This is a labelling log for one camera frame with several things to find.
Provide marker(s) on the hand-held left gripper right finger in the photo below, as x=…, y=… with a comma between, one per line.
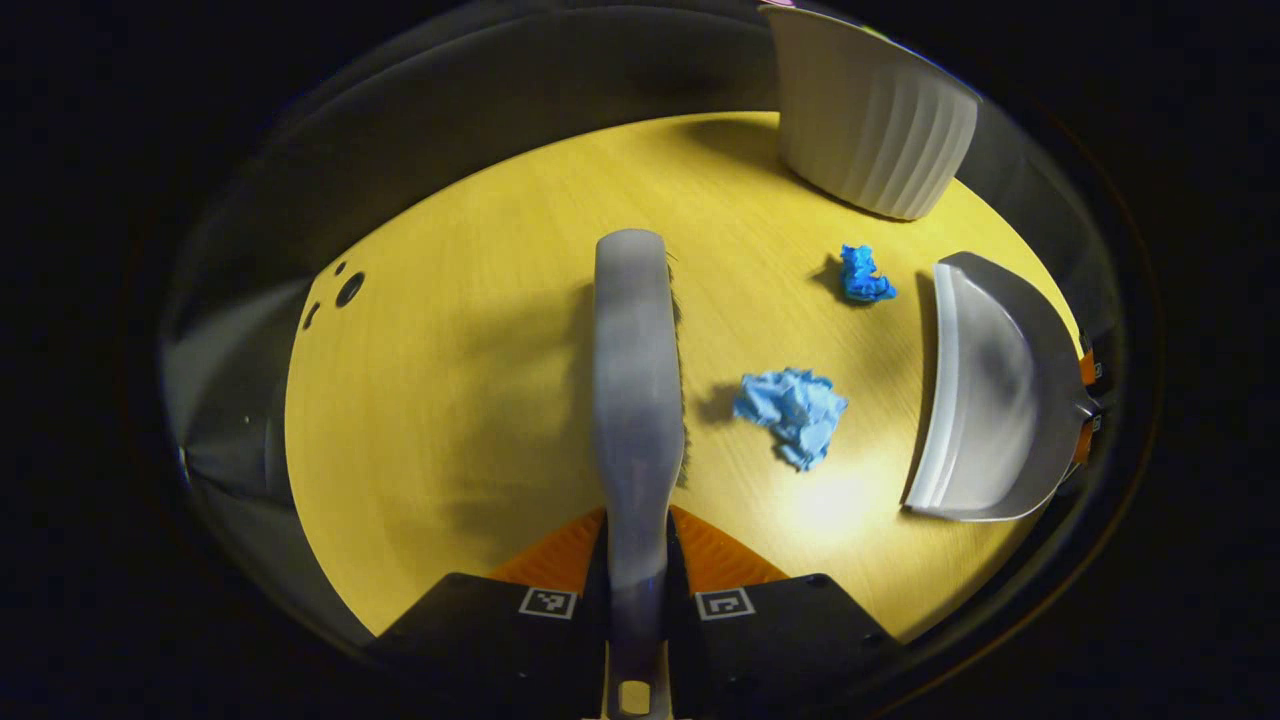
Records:
x=780, y=640

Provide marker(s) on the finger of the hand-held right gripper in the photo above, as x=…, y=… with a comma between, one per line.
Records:
x=1086, y=440
x=1088, y=368

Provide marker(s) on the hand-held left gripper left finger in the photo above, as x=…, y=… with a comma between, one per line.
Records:
x=500, y=640

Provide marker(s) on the grey dustpan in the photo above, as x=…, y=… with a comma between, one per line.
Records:
x=990, y=400

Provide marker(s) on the large blue paper wad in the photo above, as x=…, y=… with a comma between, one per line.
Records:
x=795, y=410

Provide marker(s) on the small blue paper wad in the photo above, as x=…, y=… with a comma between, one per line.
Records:
x=862, y=275

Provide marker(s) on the small grey broom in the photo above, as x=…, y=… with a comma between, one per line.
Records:
x=635, y=380

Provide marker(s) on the white ribbed garbage bin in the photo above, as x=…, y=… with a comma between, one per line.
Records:
x=870, y=130

